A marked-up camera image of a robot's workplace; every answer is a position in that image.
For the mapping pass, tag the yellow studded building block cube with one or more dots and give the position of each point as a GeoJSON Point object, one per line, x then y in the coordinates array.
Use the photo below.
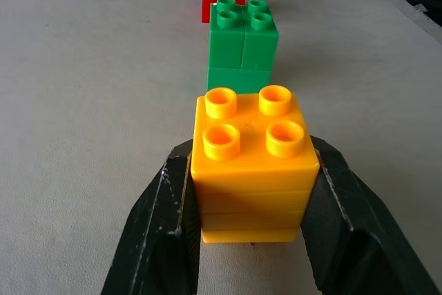
{"type": "Point", "coordinates": [253, 177]}

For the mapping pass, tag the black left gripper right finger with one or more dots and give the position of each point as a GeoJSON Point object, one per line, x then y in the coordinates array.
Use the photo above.
{"type": "Point", "coordinates": [352, 226]}

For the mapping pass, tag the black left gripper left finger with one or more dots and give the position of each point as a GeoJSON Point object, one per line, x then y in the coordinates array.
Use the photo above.
{"type": "Point", "coordinates": [155, 226]}

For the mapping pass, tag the green studded building block cube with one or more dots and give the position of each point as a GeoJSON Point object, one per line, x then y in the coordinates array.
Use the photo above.
{"type": "Point", "coordinates": [241, 46]}

